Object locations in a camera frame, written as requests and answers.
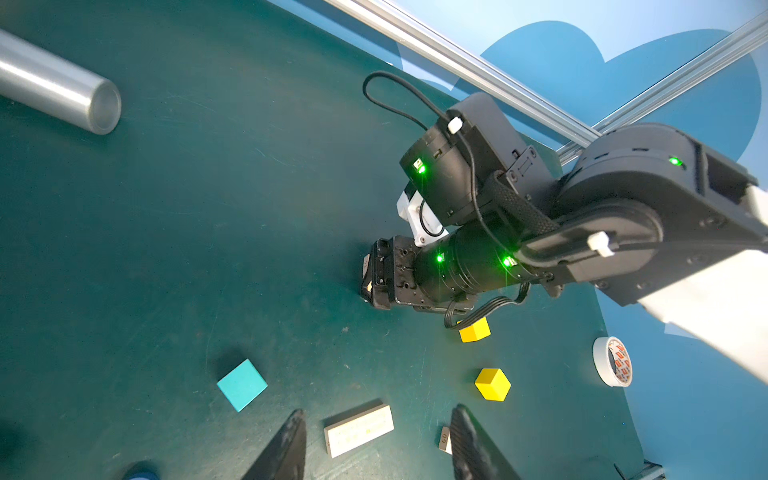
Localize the silver spray bottle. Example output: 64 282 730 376
1 30 122 135

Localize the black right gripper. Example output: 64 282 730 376
360 224 538 313

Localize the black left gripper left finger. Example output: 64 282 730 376
242 409 307 480

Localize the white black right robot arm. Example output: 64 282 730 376
360 124 767 379

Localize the yellow cube upper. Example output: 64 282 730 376
459 317 491 343

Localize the yellow cube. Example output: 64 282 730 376
459 317 491 343
474 368 511 402

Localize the teal cube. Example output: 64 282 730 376
217 359 268 412

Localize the wooden block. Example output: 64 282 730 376
324 404 394 458
438 426 452 455

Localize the blue cylinder block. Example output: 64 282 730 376
123 468 159 480

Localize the yellow cube lower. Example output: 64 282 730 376
474 368 511 402

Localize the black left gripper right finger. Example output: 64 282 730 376
450 404 521 480

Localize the aluminium back frame rail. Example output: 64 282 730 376
327 0 601 147

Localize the white tape roll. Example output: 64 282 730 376
592 336 633 388

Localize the aluminium right frame post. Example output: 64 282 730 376
565 10 745 133

